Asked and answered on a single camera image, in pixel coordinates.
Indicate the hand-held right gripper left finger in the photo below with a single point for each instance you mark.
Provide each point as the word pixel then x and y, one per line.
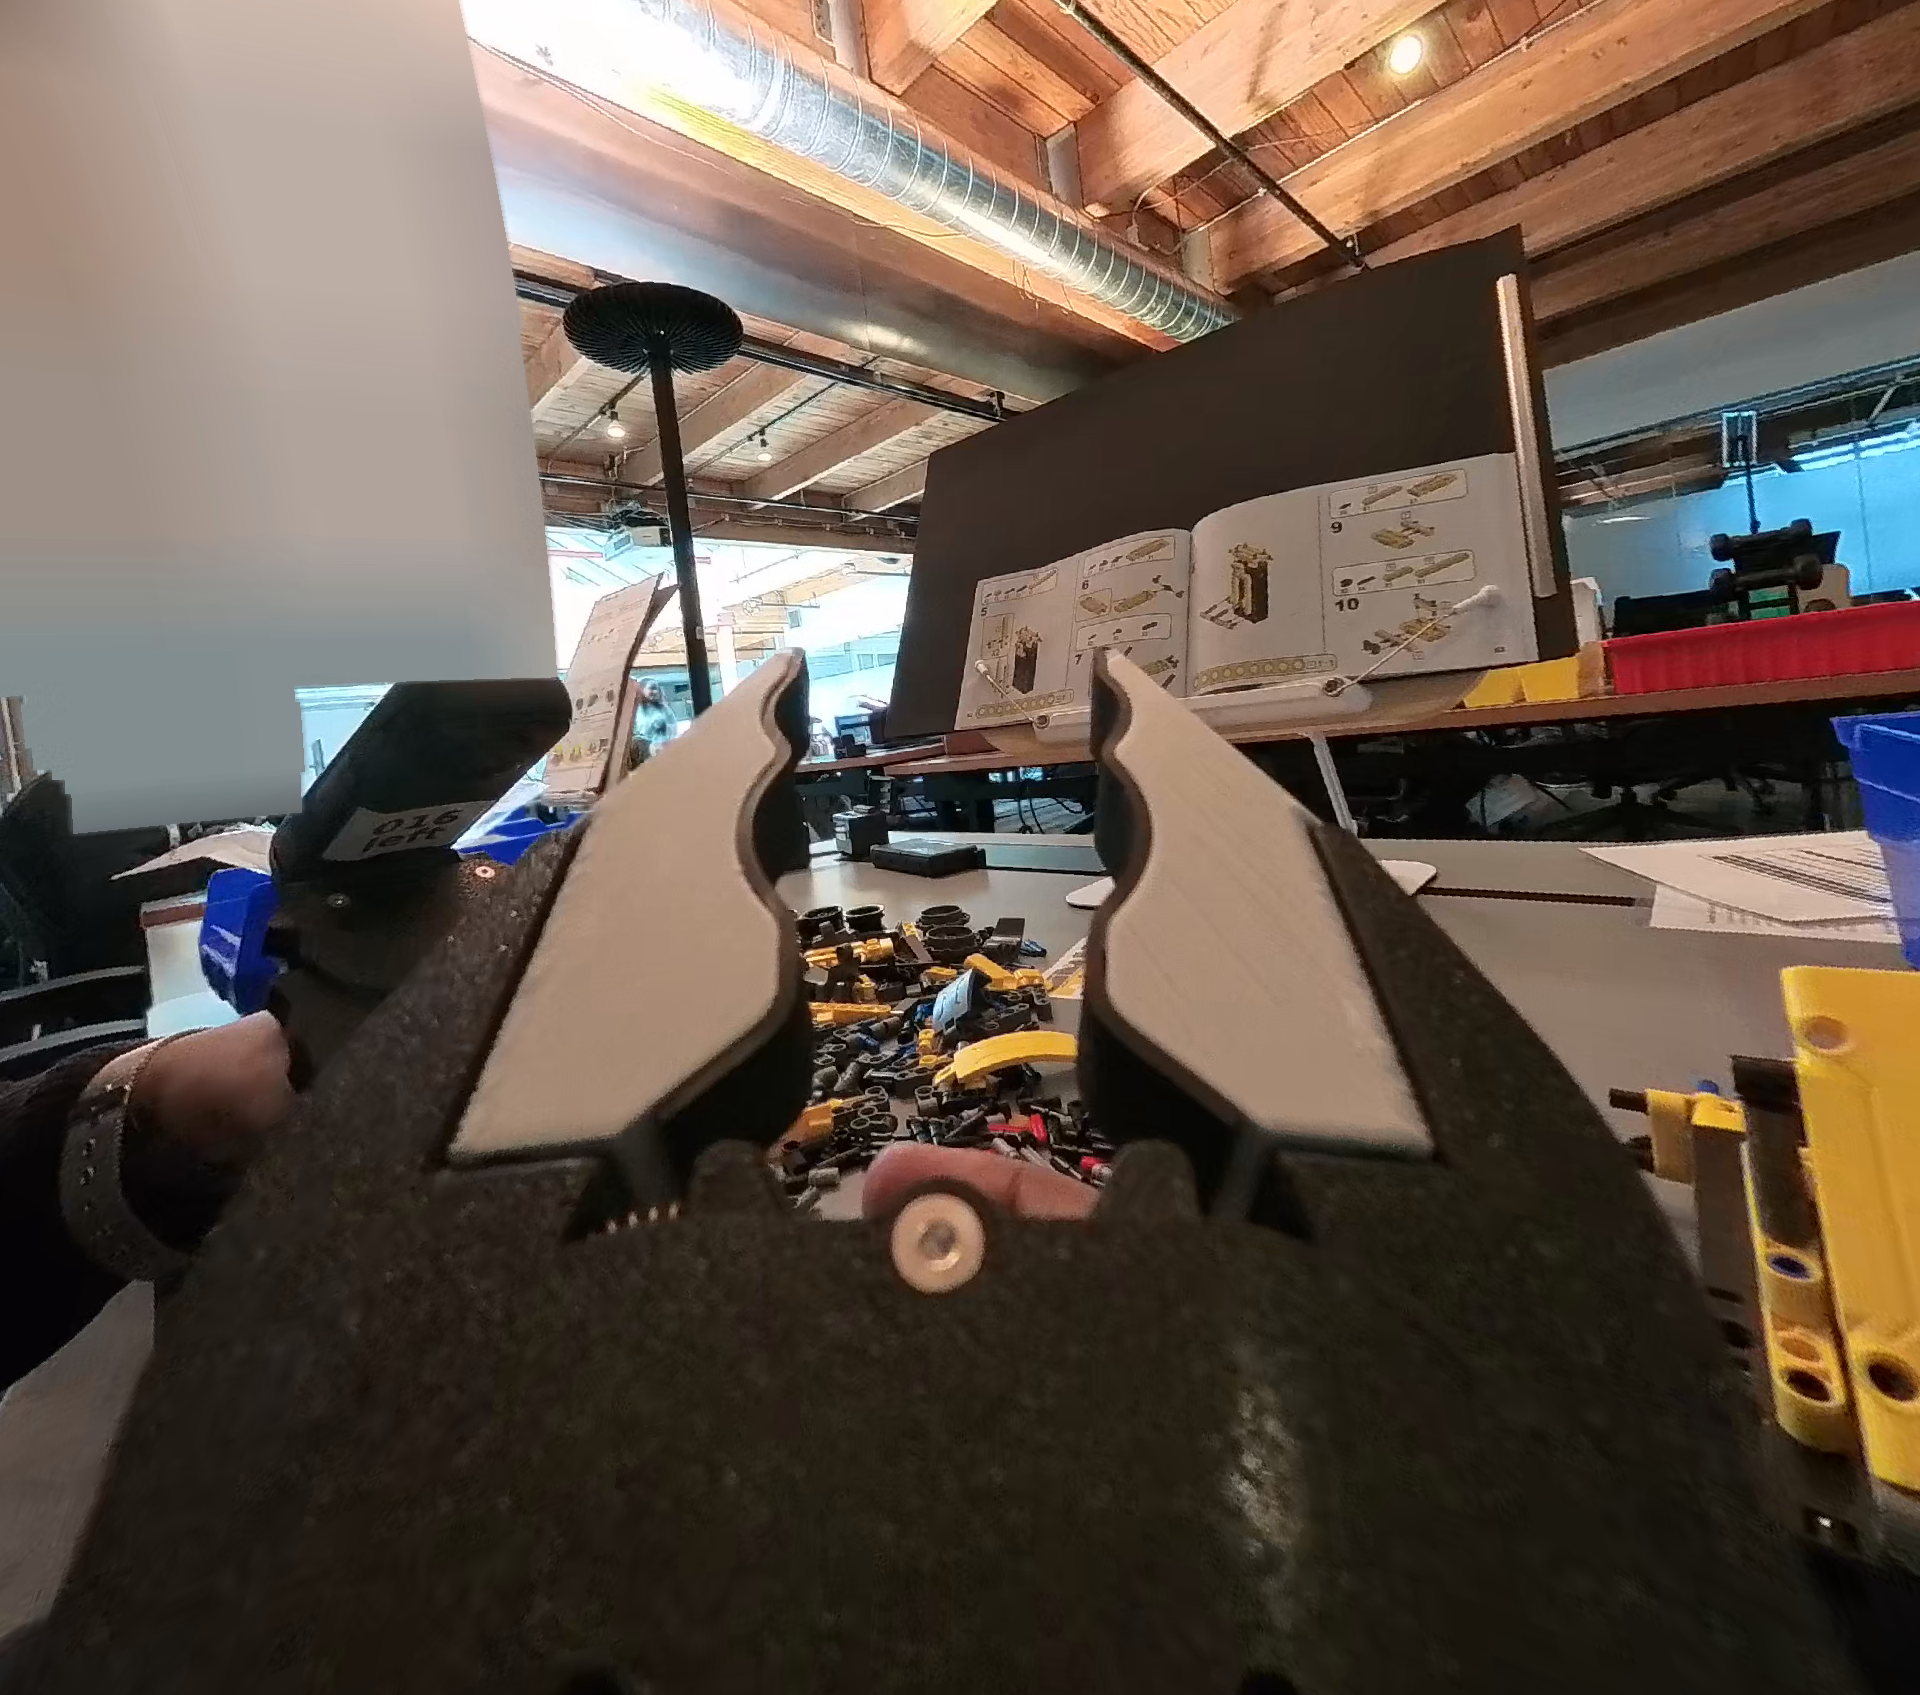
pixel 631 946

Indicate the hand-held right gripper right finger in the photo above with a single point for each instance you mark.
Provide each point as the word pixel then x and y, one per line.
pixel 1260 960

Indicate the white book stand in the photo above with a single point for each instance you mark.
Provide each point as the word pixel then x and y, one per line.
pixel 1274 706

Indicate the instruction booklet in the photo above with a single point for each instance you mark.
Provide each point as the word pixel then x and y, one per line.
pixel 1274 586

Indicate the person's right hand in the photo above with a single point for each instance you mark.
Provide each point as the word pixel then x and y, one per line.
pixel 975 1188

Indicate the person's left hand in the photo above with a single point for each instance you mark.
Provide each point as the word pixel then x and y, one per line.
pixel 225 1096

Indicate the cardboard instruction sign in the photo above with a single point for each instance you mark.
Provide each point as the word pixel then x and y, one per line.
pixel 609 690

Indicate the pile of small bricks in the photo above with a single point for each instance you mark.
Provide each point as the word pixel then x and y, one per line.
pixel 931 1020

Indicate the black flat box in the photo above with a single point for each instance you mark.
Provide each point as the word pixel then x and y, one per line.
pixel 926 856

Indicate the yellow plastic bin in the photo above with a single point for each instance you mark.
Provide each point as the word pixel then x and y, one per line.
pixel 1530 682

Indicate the black office chair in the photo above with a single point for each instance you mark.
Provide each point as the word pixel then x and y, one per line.
pixel 60 916

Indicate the black floor lamp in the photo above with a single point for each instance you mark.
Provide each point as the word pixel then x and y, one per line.
pixel 655 326

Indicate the printed paper sheets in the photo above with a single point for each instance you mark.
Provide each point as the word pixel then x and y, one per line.
pixel 1755 886

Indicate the black backboard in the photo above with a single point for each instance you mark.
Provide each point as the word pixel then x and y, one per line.
pixel 1200 404

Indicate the red plastic bin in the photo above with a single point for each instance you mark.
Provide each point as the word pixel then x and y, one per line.
pixel 1755 648

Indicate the silver metal bar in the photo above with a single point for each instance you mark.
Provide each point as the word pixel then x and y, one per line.
pixel 1523 420

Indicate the yellow and black brick model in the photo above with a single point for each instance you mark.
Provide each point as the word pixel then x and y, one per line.
pixel 1844 1200

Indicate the blue bin with tag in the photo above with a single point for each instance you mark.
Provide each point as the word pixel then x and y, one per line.
pixel 1882 826

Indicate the round ceiling light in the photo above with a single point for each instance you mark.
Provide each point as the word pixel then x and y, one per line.
pixel 1406 50

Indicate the silver ventilation duct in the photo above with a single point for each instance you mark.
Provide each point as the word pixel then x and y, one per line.
pixel 900 150

